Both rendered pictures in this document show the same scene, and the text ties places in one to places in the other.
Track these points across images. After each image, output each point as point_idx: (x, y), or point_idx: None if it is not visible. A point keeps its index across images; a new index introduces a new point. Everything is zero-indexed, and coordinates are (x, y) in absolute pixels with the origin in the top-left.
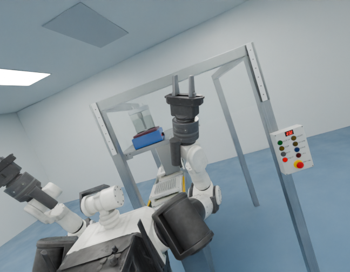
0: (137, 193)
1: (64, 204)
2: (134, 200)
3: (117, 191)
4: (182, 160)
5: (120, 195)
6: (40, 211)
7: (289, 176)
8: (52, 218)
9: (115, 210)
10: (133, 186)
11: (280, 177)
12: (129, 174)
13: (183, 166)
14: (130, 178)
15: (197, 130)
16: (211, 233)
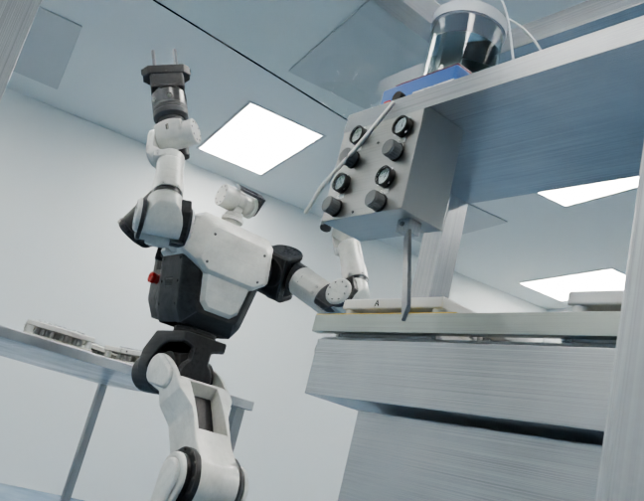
0: (413, 295)
1: (347, 240)
2: None
3: (222, 190)
4: (367, 195)
5: (222, 195)
6: (332, 233)
7: None
8: (335, 249)
9: (227, 213)
10: (415, 270)
11: None
12: (425, 236)
13: (308, 205)
14: (422, 249)
15: (152, 109)
16: (119, 219)
